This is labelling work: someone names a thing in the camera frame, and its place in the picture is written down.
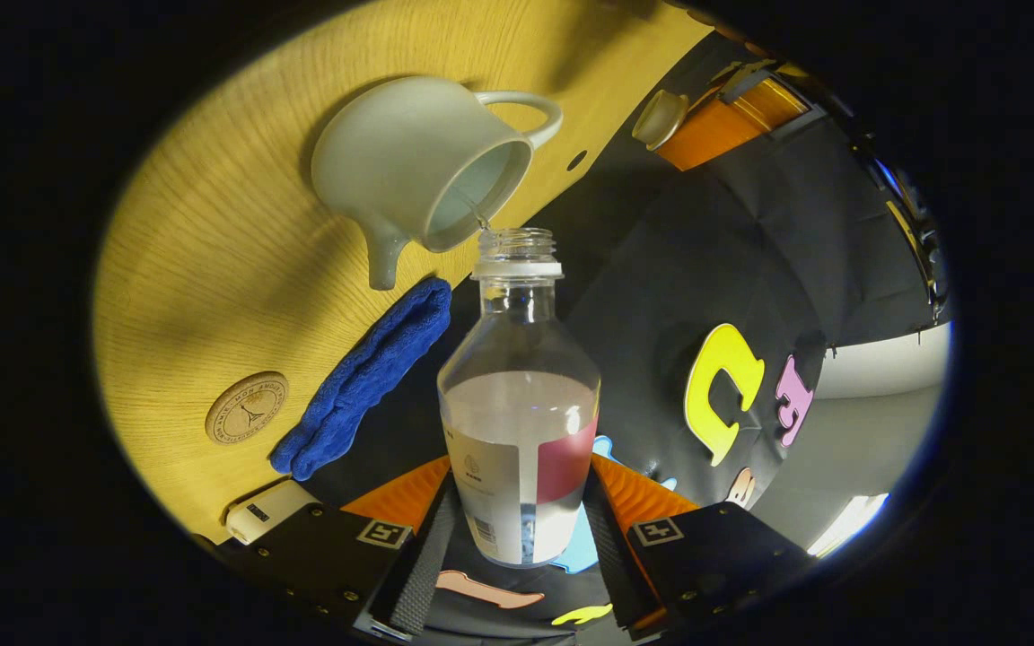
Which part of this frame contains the clear plastic water bottle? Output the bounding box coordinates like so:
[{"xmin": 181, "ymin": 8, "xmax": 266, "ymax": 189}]
[{"xmin": 437, "ymin": 228, "xmax": 601, "ymax": 568}]

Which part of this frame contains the white ceramic teacup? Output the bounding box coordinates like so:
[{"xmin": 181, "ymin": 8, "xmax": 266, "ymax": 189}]
[{"xmin": 311, "ymin": 76, "xmax": 564, "ymax": 291}]

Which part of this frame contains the white toaster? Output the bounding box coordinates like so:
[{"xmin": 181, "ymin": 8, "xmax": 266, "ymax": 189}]
[{"xmin": 224, "ymin": 479, "xmax": 320, "ymax": 546}]

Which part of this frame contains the blue folded towel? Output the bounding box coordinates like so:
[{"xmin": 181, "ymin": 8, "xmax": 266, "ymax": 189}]
[{"xmin": 269, "ymin": 277, "xmax": 452, "ymax": 482}]

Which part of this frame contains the white teacup lid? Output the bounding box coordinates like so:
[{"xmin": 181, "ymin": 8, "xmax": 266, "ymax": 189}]
[{"xmin": 632, "ymin": 90, "xmax": 690, "ymax": 152}]

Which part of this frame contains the round cork coaster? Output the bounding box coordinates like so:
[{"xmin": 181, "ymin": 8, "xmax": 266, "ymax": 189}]
[{"xmin": 205, "ymin": 371, "xmax": 290, "ymax": 446}]

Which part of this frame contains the large ceiling light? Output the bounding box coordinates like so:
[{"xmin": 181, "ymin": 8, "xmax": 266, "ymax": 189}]
[{"xmin": 807, "ymin": 493, "xmax": 891, "ymax": 559}]

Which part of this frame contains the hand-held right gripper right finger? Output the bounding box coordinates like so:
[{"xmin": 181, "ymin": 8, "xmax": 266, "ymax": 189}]
[{"xmin": 582, "ymin": 453, "xmax": 821, "ymax": 640}]

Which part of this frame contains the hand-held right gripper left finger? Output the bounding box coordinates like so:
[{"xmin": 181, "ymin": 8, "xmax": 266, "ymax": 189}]
[{"xmin": 198, "ymin": 455, "xmax": 461, "ymax": 643}]

